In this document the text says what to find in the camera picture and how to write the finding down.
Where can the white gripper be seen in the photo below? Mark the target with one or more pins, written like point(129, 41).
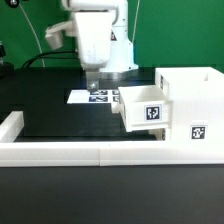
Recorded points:
point(93, 21)

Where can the white drawer tray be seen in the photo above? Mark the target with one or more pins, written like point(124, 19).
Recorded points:
point(143, 108)
point(160, 134)

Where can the white drawer cabinet box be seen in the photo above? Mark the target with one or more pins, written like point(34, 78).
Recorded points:
point(197, 97)

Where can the white front drawer tray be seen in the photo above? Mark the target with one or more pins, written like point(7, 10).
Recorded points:
point(160, 134)

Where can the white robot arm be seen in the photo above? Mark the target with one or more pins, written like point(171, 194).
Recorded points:
point(121, 59)

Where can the white fiducial marker sheet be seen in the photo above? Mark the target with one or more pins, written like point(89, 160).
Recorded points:
point(98, 97)

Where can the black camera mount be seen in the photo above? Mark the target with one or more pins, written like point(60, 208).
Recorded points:
point(6, 68)

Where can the white U-shaped border frame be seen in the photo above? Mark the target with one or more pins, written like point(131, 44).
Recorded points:
point(116, 153)

